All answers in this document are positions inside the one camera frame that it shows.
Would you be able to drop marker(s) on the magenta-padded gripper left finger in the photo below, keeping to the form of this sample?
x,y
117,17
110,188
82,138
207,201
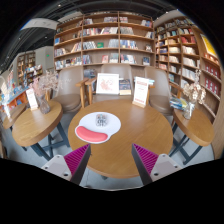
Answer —
x,y
76,160

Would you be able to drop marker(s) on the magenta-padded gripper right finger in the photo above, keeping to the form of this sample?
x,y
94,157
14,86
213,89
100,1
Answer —
x,y
146,160

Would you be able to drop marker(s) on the transparent computer mouse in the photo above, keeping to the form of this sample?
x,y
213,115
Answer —
x,y
101,120

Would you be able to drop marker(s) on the white mouse pad red rest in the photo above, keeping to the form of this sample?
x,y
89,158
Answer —
x,y
113,125

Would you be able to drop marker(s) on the round wooden side table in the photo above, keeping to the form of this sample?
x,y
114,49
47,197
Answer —
x,y
13,116
195,126
36,125

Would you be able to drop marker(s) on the glass vase with dried flowers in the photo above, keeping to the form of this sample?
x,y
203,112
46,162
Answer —
x,y
189,110
44,106

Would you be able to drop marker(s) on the stack of magazines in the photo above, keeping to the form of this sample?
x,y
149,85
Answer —
x,y
178,103

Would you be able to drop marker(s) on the white sign in wooden stand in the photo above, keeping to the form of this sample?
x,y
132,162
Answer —
x,y
140,90

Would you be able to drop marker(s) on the small white table sign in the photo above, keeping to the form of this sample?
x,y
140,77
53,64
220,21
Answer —
x,y
32,99

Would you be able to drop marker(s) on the dark blue book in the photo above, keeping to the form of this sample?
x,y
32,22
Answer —
x,y
125,86

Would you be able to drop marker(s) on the white framed red print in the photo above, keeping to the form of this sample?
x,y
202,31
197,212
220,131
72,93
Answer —
x,y
107,83

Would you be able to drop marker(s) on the low display stand with books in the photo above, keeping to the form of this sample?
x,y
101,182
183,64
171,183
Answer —
x,y
15,95

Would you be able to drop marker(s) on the distant wooden bookshelf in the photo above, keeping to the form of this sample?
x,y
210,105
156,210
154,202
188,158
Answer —
x,y
26,65

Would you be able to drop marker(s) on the wooden shelf with red boxes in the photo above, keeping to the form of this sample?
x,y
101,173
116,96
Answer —
x,y
210,73

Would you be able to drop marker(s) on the tall wooden bookshelf with books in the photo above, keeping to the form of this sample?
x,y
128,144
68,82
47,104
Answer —
x,y
176,50

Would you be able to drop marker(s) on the wide wooden bookshelf with books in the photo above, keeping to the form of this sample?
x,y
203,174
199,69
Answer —
x,y
103,36

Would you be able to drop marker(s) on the hanging white ceiling sign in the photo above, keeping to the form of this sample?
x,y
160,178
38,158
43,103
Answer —
x,y
40,24

